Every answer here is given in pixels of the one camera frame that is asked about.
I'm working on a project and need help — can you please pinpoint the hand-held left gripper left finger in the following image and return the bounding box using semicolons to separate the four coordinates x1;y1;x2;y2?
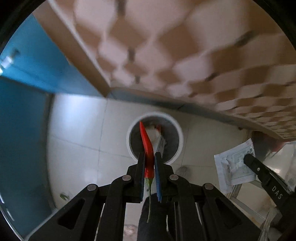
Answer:
25;152;146;241

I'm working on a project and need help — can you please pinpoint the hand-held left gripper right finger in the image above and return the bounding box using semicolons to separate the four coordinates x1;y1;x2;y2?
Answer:
154;152;262;241

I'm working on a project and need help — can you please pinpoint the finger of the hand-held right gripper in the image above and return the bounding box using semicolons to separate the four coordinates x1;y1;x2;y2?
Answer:
243;153;292;205

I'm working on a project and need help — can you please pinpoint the red chili pepper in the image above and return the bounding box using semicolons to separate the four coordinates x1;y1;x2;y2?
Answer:
139;121;155;223

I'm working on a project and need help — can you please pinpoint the white sachet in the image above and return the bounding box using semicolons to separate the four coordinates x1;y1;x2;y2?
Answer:
214;138;258;186

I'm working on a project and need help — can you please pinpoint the white round trash can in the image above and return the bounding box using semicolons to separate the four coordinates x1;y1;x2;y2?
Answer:
126;112;185;166

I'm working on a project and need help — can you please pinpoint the thin clear plastic sheet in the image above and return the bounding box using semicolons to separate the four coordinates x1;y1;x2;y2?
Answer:
257;206;281;241

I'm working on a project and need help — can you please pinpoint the dark cloth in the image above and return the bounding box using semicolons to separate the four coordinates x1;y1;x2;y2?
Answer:
137;196;175;241

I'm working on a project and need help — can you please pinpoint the checkered tablecloth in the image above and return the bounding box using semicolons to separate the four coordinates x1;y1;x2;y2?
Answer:
32;0;296;140

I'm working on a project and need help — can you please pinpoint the blue cabinet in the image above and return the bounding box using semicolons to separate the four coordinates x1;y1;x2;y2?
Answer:
0;14;110;240

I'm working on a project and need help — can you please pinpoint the white metal frame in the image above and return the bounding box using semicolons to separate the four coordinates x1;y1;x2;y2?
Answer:
225;180;271;223

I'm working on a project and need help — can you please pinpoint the silver cabinet handle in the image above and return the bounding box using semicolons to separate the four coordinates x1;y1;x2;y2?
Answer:
0;49;20;75

